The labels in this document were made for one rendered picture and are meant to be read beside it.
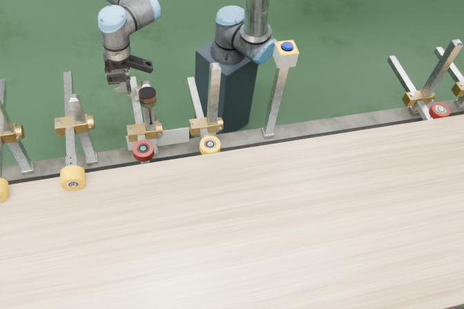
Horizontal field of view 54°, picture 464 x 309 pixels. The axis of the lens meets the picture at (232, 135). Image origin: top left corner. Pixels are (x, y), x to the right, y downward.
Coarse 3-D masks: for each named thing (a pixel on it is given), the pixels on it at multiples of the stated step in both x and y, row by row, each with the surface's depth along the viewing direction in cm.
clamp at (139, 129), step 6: (132, 126) 182; (138, 126) 182; (144, 126) 182; (156, 126) 182; (132, 132) 180; (138, 132) 180; (144, 132) 180; (150, 132) 181; (156, 132) 182; (162, 132) 183; (132, 138) 181; (150, 138) 184; (156, 138) 185
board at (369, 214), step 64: (384, 128) 187; (448, 128) 189; (64, 192) 159; (128, 192) 161; (192, 192) 162; (256, 192) 164; (320, 192) 166; (384, 192) 168; (448, 192) 171; (0, 256) 144; (64, 256) 145; (128, 256) 147; (192, 256) 149; (256, 256) 150; (320, 256) 152; (384, 256) 154; (448, 256) 155
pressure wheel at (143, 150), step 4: (140, 140) 173; (144, 140) 174; (136, 144) 172; (140, 144) 173; (144, 144) 173; (148, 144) 173; (152, 144) 173; (136, 148) 171; (140, 148) 171; (144, 148) 171; (148, 148) 172; (152, 148) 172; (136, 152) 170; (140, 152) 170; (144, 152) 170; (148, 152) 170; (152, 152) 171; (136, 156) 170; (140, 156) 169; (144, 156) 169; (148, 156) 170; (152, 156) 172; (140, 160) 171; (144, 160) 171; (148, 160) 172
